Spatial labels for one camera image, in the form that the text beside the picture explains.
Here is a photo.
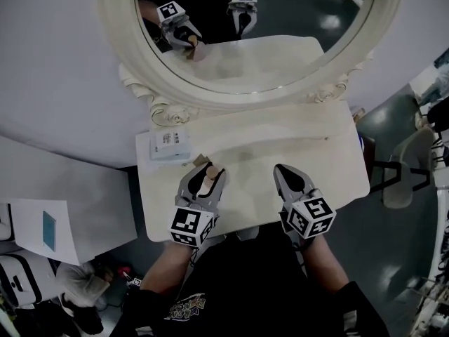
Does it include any grey chair with black frame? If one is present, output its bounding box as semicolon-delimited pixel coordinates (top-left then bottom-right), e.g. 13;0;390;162
368;128;436;209

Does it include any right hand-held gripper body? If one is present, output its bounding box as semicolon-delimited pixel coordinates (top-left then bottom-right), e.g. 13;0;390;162
279;187;337;240

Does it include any person's right forearm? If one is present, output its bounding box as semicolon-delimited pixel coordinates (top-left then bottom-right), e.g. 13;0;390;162
297;235;351;291

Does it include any white paper sheet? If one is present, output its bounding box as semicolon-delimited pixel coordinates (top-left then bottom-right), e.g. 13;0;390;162
6;198;95;266

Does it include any person's left forearm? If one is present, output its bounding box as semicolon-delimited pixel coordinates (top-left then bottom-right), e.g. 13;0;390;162
142;240;201;294

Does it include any person's black shirt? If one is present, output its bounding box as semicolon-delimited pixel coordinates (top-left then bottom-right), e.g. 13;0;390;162
119;230;390;337

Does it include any white labelled box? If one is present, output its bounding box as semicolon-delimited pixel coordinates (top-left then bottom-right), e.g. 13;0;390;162
149;128;193;161

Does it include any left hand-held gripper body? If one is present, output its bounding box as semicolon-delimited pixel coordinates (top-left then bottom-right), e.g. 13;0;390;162
168;197;221;248

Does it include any teal book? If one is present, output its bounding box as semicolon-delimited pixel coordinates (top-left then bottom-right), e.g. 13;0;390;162
41;210;58;251

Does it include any white black-trimmed case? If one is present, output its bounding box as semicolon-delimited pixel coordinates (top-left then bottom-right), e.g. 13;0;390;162
0;254;43;308

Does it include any white vanity table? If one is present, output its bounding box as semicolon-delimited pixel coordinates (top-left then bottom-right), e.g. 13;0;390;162
135;102;372;244

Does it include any white low cabinet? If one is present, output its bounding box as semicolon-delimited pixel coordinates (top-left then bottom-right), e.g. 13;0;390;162
0;135;138;253

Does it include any brown wooden stool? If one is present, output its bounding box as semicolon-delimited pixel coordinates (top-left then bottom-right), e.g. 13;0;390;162
358;133;377;185

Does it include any translucent plastic bag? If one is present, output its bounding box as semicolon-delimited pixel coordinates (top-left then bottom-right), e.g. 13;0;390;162
55;261;112;308

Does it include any oval cream-framed mirror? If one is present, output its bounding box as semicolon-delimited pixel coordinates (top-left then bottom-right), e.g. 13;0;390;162
97;0;405;128

